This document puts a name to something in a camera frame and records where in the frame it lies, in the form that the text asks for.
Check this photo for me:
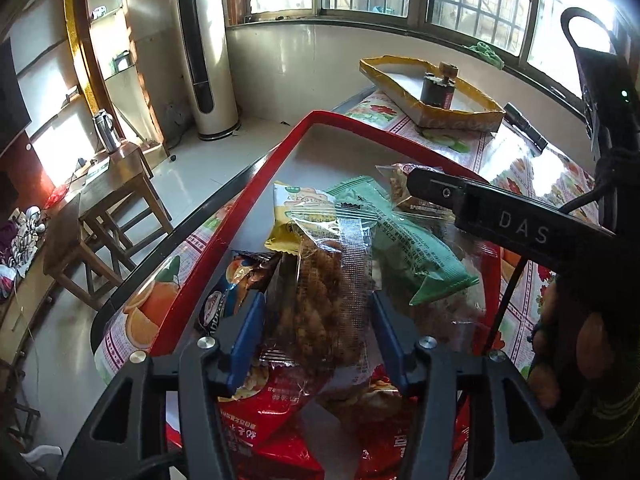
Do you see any green cloth on sill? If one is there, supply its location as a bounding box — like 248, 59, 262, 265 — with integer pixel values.
468, 41, 506, 70

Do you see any wooden stool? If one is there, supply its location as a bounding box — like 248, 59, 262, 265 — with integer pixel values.
42, 142, 172, 310

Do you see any red chip bag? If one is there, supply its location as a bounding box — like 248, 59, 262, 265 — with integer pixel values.
218, 364, 324, 480

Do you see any yellow snack packet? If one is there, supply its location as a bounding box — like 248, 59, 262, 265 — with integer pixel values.
265, 181, 341, 255

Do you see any fried twist snack packet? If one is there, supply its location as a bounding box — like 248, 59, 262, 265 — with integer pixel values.
266, 203, 376, 375

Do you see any blue Danisa cookie bag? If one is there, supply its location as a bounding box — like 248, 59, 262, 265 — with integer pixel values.
195, 250, 280, 335

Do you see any black flashlight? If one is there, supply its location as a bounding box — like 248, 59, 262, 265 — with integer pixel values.
504, 102, 548, 154

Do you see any green snack packet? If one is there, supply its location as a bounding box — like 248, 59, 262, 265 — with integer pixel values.
329, 176, 480, 307

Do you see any white tower air conditioner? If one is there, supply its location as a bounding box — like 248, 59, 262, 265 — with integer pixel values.
169, 0, 240, 142

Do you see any operator right hand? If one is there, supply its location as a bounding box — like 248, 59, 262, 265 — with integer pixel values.
528, 275, 614, 410

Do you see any dark jar with cork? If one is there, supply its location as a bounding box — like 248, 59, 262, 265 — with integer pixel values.
420, 63, 458, 110

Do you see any yellow cardboard box lid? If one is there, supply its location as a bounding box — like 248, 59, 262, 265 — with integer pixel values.
359, 55, 506, 132

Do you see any steel electric kettle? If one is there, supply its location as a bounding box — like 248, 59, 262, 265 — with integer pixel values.
93, 108, 122, 154

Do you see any brown snack clear packet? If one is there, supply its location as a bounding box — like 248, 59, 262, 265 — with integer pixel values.
376, 162, 454, 216

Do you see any red rimmed white tray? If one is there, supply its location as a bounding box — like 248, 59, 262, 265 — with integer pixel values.
150, 109, 504, 480

